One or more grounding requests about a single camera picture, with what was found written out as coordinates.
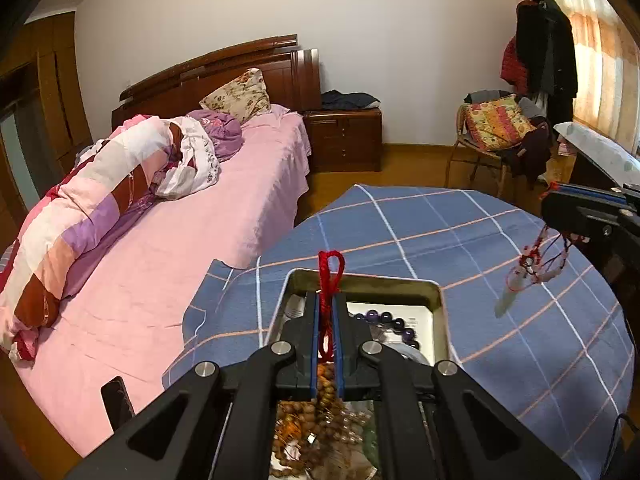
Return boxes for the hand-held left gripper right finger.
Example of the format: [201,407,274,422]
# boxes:
[332,294,581,480]

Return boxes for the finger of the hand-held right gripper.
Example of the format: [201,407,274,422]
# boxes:
[549,182,633,198]
[541,193,626,243]

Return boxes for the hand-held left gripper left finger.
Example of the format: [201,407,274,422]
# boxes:
[65,290,321,480]

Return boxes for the pale jade bangle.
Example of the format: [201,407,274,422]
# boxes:
[385,342,432,367]

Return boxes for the metal tin box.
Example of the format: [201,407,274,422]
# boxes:
[265,269,449,367]

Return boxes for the red cord jade pendant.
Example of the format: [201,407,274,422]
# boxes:
[494,187,577,319]

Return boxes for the glass topped desk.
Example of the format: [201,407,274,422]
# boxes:
[552,121,640,192]

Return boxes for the dark maroon garment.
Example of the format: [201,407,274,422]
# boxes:
[500,127,552,187]

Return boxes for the small brown bead strand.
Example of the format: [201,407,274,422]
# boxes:
[270,410,332,480]

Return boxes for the yellow patterned cushion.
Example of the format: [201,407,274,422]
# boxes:
[462,94,536,152]

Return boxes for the wooden chair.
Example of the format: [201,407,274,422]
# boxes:
[445,92,551,197]

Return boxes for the blue plaid tablecloth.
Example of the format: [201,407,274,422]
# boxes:
[161,184,636,480]

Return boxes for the orange patterned curtain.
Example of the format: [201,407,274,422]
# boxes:
[520,0,640,152]

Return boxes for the grey garment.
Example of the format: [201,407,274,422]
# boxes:
[464,89,522,107]

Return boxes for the red jacket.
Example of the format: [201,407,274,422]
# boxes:
[501,35,532,94]

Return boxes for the black coat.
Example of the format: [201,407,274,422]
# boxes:
[515,0,579,100]

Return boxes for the bed with pink sheet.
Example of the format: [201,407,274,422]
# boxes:
[0,105,313,461]

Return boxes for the black phone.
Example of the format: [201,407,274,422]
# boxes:
[100,376,136,432]

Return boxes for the wooden nightstand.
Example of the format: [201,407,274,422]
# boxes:
[303,107,383,173]

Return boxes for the white floral cloth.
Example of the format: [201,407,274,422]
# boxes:
[152,116,223,201]

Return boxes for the purple blanket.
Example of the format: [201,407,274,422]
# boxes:
[187,109,244,162]

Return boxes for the dark folded clothes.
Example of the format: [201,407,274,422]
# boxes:
[320,90,381,112]

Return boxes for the floral pillow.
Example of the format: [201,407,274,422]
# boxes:
[199,67,272,124]

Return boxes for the pink patchwork quilt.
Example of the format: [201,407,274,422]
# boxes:
[0,114,201,362]

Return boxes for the dark wooden headboard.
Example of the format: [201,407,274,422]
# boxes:
[111,34,322,131]

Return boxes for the wooden wardrobe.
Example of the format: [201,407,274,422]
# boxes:
[0,12,93,211]

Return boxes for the purple bead bracelet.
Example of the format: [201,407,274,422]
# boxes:
[352,310,422,352]

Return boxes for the pale pink bead bracelet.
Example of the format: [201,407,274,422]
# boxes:
[330,410,377,457]

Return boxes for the black cable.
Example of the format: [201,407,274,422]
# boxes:
[611,411,640,461]

